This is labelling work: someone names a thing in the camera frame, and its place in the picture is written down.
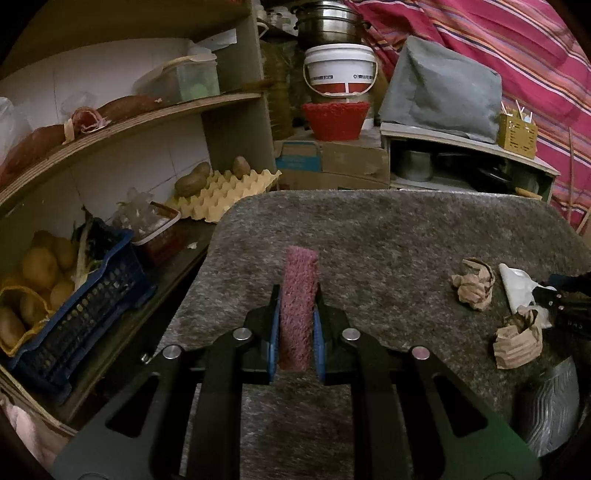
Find bamboo utensil holder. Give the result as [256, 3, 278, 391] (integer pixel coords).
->
[498, 113, 539, 160]

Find small wooden cabinet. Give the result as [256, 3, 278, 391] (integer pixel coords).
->
[379, 122, 561, 204]

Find pile of potatoes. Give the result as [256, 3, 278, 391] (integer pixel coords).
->
[0, 230, 79, 356]

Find white plastic bag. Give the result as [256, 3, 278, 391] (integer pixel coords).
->
[0, 97, 33, 162]

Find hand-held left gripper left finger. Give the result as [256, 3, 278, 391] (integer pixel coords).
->
[53, 284, 283, 480]

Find black pan with wooden handle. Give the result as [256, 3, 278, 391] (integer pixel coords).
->
[436, 152, 543, 200]

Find white bucket with red label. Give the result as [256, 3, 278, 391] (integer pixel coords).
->
[302, 44, 378, 97]

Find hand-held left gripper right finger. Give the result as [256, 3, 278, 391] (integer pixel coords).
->
[313, 282, 542, 480]

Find wooden broom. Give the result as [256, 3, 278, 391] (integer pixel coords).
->
[566, 127, 591, 232]

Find large potato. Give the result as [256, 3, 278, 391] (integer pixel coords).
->
[174, 161, 211, 197]

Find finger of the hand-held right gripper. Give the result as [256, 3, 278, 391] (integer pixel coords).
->
[542, 272, 591, 291]
[531, 284, 566, 311]

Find brown paper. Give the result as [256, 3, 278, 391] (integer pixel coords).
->
[451, 258, 496, 311]
[493, 305, 544, 370]

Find red striped hanging cloth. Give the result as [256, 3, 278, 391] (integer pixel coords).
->
[344, 0, 591, 232]

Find wooden shelf unit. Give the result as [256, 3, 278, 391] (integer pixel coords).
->
[0, 0, 278, 437]

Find red woven basket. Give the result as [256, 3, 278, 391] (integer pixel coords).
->
[301, 102, 371, 141]

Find purple scouring pad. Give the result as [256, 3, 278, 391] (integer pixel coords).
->
[278, 246, 320, 370]

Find grey cloth cover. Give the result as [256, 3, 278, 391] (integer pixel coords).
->
[379, 34, 503, 143]

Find short sweet potato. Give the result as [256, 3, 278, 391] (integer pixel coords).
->
[97, 95, 162, 121]

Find pink cloth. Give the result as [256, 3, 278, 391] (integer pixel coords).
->
[0, 399, 61, 467]

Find small steel pot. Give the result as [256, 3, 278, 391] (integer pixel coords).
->
[397, 150, 435, 182]

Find clear plastic container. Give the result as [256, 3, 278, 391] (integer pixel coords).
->
[134, 54, 220, 104]

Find long sweet potato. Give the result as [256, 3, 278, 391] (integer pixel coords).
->
[0, 124, 68, 178]

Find red tub with clear wrap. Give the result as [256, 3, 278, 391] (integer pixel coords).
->
[113, 187, 183, 264]

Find wilted green vegetable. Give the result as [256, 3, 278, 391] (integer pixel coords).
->
[71, 205, 116, 291]

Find bunch of chopsticks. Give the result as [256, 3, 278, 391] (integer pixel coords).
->
[501, 99, 534, 121]

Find cardboard egg tray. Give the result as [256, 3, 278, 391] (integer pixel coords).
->
[165, 168, 282, 224]

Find large yellow oil bottle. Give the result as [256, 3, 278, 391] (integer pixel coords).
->
[259, 23, 296, 141]

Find dark blue plastic crate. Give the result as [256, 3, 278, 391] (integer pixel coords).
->
[7, 225, 155, 407]

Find stacked stainless steel pots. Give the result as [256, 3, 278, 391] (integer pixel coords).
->
[294, 0, 370, 49]

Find cardboard box with blue label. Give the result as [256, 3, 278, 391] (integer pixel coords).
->
[274, 134, 391, 191]

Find white paper scrap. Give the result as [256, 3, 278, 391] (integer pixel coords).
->
[498, 263, 552, 329]

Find grey fuzzy table mat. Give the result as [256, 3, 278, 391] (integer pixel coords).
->
[154, 189, 591, 480]

